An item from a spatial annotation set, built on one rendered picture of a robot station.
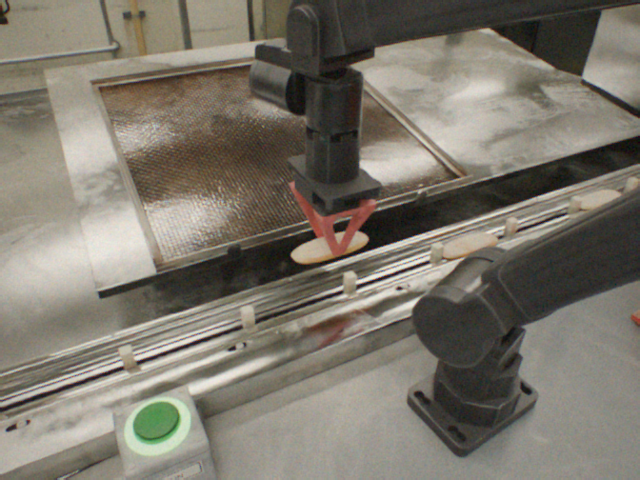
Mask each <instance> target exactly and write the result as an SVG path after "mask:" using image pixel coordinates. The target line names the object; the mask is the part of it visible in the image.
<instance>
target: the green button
mask: <svg viewBox="0 0 640 480"><path fill-rule="evenodd" d="M180 424H181V417H180V413H179V410H178V408H177V407H176V406H175V405H174V404H172V403H171V402H167V401H157V402H153V403H150V404H147V405H146V406H145V407H143V408H142V409H140V411H138V412H137V413H136V416H135V417H134V420H133V423H132V428H133V431H134V435H135V438H136V440H137V441H139V442H140V443H142V444H147V445H156V444H160V443H164V442H166V441H168V440H169V439H171V438H172V436H173V435H174V434H175V433H176V432H177V431H178V430H179V428H180Z"/></svg>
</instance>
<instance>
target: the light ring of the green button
mask: <svg viewBox="0 0 640 480"><path fill-rule="evenodd" d="M157 401H167V402H171V403H172V404H174V405H175V406H176V407H177V408H178V410H179V411H180V415H181V424H180V428H179V430H178V431H177V432H176V433H175V434H174V435H173V436H172V438H171V439H169V440H168V441H166V442H164V443H160V444H156V445H147V444H142V443H140V442H139V441H137V440H136V439H135V437H134V435H133V428H132V423H133V420H134V417H135V416H136V413H137V412H138V411H140V409H142V408H143V407H145V406H146V405H147V404H150V403H153V402H157ZM189 428H190V414H189V411H188V408H187V407H186V406H185V405H183V404H182V403H181V402H179V401H177V400H175V399H171V398H159V399H155V400H152V401H149V402H147V403H145V404H143V405H142V406H140V407H139V408H138V409H136V410H135V411H134V412H133V414H132V415H131V416H130V418H129V419H128V421H127V423H126V426H125V439H126V442H128V444H129V445H130V447H131V448H132V449H133V450H135V452H137V453H139V454H144V455H156V454H160V453H164V452H167V451H169V450H171V449H173V448H175V447H176V445H177V444H178V443H180V442H181V441H182V440H183V439H184V438H185V436H186V435H187V433H188V431H189Z"/></svg>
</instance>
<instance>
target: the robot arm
mask: <svg viewBox="0 0 640 480"><path fill-rule="evenodd" d="M633 5H640V0H291V1H290V6H289V7H288V11H287V19H286V37H283V38H279V39H275V40H270V42H267V43H263V44H258V45H256V46H255V48H254V62H253V63H252V65H251V68H250V76H249V85H250V92H251V94H252V96H253V97H254V98H255V99H256V100H257V101H259V102H262V103H265V104H268V105H271V106H273V107H276V108H278V109H279V110H283V111H285V112H288V113H290V114H294V115H297V116H303V115H305V151H306V152H307V153H304V155H299V156H295V157H290V158H288V170H294V171H295V173H294V181H293V182H290V190H291V191H293V193H294V195H295V198H296V199H297V201H298V203H299V205H300V206H301V208H302V210H303V212H304V214H305V215H306V217H308V219H309V221H310V225H311V227H312V228H313V230H314V232H315V234H316V236H317V237H318V238H319V237H324V236H325V238H326V241H327V244H328V246H329V248H330V251H331V254H332V256H337V255H341V254H344V253H345V250H346V249H347V248H348V247H349V245H350V242H351V240H352V238H353V236H354V234H355V233H356V232H357V231H358V229H359V228H361V227H362V226H363V223H364V222H365V221H366V220H367V218H368V217H369V216H370V214H371V213H372V211H373V210H375V208H376V201H375V200H373V199H376V198H379V196H380V195H381V184H380V182H379V181H378V180H377V179H374V178H373V177H372V176H371V175H369V174H368V173H367V172H366V171H364V170H363V168H362V167H360V166H359V152H360V134H361V117H363V106H362V100H364V82H365V74H364V73H362V72H361V71H360V70H355V69H350V68H346V66H350V65H353V64H356V63H359V62H362V61H367V60H370V58H372V57H374V55H375V48H381V47H386V46H391V45H396V44H401V43H405V42H410V41H413V42H416V41H417V40H422V39H429V38H434V36H438V37H440V35H447V34H453V33H459V32H465V31H471V30H482V29H488V28H495V27H501V26H506V25H513V24H519V23H525V22H531V21H537V20H543V19H549V20H551V19H553V18H555V17H561V16H568V15H574V14H579V13H586V12H592V11H598V10H609V9H615V8H622V7H627V6H633ZM349 215H352V218H351V220H350V223H349V226H348V228H347V229H346V231H345V233H344V235H343V237H342V240H341V242H340V244H338V242H337V240H336V236H335V232H334V229H333V228H332V224H334V223H335V220H336V219H338V218H341V217H345V216H349ZM639 280H640V186H638V187H636V188H634V189H632V190H631V191H629V192H626V193H624V194H622V195H620V196H618V197H616V198H614V199H612V200H610V201H609V202H607V203H604V204H602V205H600V206H598V208H596V209H594V210H591V211H589V212H587V213H584V214H582V215H580V216H578V217H576V218H574V219H572V220H570V221H569V222H567V224H564V225H562V226H560V227H558V228H556V229H554V230H551V231H549V232H546V233H544V234H541V235H540V236H538V237H536V238H533V240H527V241H525V242H523V243H521V244H519V245H517V246H515V247H513V248H510V249H508V250H507V249H504V248H501V247H495V246H489V247H483V248H480V249H477V250H475V251H472V252H471V253H470V254H469V255H468V256H467V257H465V258H464V259H463V260H461V261H460V262H458V263H457V264H456V266H455V267H454V270H453V271H452V272H450V273H449V274H448V275H446V276H445V277H443V278H442V279H441V280H440V281H439V283H438V284H436V285H435V286H434V287H433V288H431V289H430V290H428V291H427V292H426V293H425V294H423V296H422V297H421V298H420V299H419V300H417V301H416V302H415V303H414V305H413V307H412V311H411V321H412V326H413V328H414V331H415V333H416V335H417V337H418V339H420V341H421V343H422V344H423V345H424V346H425V348H426V349H427V350H428V351H429V352H430V353H431V354H433V355H434V357H436V358H438V359H439V360H438V365H437V369H435V372H434V374H432V375H430V376H429V377H427V378H425V379H424V380H421V381H419V382H418V383H416V384H414V385H413V386H411V388H410V389H409V393H407V399H406V402H407V405H409V407H410V408H411V409H412V410H413V411H414V412H415V413H416V414H417V415H418V416H419V417H420V419H421V420H422V421H423V423H424V424H426V425H427V426H428V427H429V428H430V429H431V430H432V431H433V432H434V434H435V435H436V436H437V437H438V438H439V439H440V440H441V441H443V443H444V444H445V445H446V446H447V447H448V448H449V449H450V451H451V452H452V453H453V454H454V455H456V456H458V457H466V456H468V455H469V454H471V453H472V452H474V451H475V450H478V449H479V448H480V446H482V445H483V444H485V443H486V442H487V441H489V440H490V439H491V438H493V437H494V436H496V435H497V434H498V433H500V432H501V431H502V430H503V429H504V428H506V427H508V426H509V425H511V424H512V423H513V422H515V421H516V420H518V419H519V418H520V417H522V416H523V414H525V413H527V412H528V411H530V410H531V409H533V408H534V406H535V403H536V401H537V397H538V392H537V390H536V389H535V388H533V387H532V386H531V385H530V384H528V383H527V382H526V380H525V379H524V378H522V377H521V376H520V374H518V370H520V367H521V363H522V360H523V355H522V354H520V352H519V351H520V349H521V345H522V342H523V340H524V337H525V334H526V329H524V328H522V327H523V326H526V325H528V324H531V323H535V322H537V321H539V320H542V319H544V318H546V316H548V315H551V314H552V313H554V312H556V311H557V310H560V309H562V308H564V307H567V306H570V305H573V304H575V302H578V301H581V300H584V299H586V298H590V297H592V296H595V295H598V294H601V293H604V292H608V291H611V290H616V288H618V287H621V286H624V285H627V284H630V283H633V282H636V281H639Z"/></svg>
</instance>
